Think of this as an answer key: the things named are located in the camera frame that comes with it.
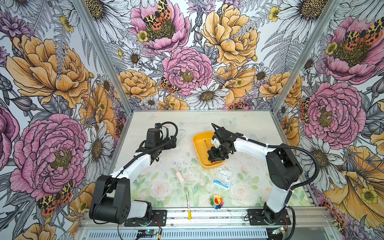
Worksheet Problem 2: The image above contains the green circuit board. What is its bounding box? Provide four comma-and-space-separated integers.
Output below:
136, 230, 159, 239
271, 227, 286, 235

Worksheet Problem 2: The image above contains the pink eraser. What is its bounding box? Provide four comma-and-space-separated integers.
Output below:
176, 172, 185, 184

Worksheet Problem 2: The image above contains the yellow plastic bin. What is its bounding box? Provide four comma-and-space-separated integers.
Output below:
193, 131, 225, 170

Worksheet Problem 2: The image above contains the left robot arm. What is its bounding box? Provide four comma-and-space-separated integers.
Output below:
89, 135, 177, 225

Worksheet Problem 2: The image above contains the aluminium front rail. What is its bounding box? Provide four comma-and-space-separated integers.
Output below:
76, 207, 343, 240

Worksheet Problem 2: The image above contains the yellow white pen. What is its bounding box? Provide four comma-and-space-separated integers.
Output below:
185, 189, 192, 221

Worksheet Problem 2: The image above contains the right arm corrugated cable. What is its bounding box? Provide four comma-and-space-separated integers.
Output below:
211, 122, 319, 191

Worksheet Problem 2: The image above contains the white blue packet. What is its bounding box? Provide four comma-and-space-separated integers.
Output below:
213, 168, 233, 191

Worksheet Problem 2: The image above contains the left green circuit board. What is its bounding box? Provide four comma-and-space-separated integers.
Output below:
136, 230, 159, 239

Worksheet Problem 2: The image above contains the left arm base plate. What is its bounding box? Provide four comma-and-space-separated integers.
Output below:
124, 210, 168, 227

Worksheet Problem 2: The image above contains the right green circuit board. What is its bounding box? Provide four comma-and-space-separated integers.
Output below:
271, 227, 286, 235

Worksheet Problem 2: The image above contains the screwdriver with orange-black handle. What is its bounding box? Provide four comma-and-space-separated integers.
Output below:
204, 140, 216, 165

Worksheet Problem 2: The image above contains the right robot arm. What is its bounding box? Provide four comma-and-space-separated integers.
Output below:
208, 124, 303, 225

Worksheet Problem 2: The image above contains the rainbow flower toy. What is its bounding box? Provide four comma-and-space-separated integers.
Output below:
210, 195, 224, 210

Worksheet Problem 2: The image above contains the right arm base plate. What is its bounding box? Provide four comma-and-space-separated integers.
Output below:
247, 209, 292, 226

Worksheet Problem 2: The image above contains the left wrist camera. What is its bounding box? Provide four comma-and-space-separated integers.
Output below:
145, 128, 161, 149

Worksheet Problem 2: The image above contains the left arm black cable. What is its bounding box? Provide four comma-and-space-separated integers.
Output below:
91, 121, 179, 224

